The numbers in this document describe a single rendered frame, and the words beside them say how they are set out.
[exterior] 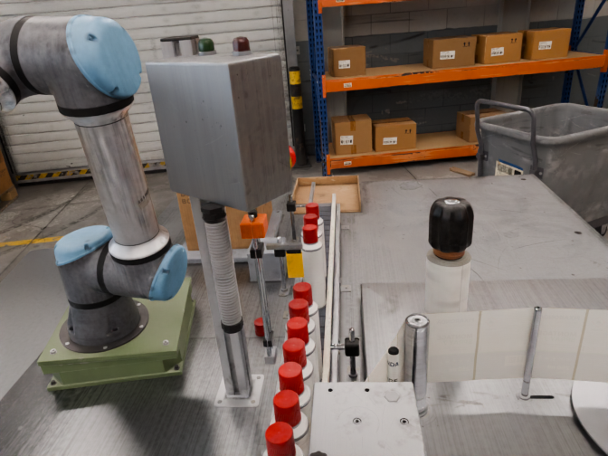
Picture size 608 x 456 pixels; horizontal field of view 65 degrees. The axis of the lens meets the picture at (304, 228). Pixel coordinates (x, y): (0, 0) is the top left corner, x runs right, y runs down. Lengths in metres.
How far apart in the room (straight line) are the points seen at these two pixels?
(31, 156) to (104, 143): 4.96
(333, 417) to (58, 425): 0.69
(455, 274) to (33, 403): 0.89
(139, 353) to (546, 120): 3.15
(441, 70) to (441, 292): 3.86
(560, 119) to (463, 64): 1.41
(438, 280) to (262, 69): 0.54
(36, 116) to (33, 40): 4.84
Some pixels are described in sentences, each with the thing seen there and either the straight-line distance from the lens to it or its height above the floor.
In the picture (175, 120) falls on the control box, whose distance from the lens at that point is 0.69.
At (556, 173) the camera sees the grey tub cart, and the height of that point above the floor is 0.58.
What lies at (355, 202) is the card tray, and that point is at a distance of 1.84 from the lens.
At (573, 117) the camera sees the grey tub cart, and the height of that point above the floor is 0.72.
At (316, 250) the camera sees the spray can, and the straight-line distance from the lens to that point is 1.05.
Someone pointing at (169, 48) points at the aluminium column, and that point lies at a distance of 0.74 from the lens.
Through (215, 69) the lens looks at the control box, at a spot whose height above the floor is 1.47.
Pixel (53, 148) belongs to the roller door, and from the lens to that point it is 5.68.
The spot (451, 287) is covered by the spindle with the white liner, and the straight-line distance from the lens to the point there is 0.97.
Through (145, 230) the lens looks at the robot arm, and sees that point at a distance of 0.93.
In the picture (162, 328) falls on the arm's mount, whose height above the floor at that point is 0.90.
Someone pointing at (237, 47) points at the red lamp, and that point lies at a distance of 0.66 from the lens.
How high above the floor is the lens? 1.53
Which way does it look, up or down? 25 degrees down
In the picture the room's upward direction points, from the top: 5 degrees counter-clockwise
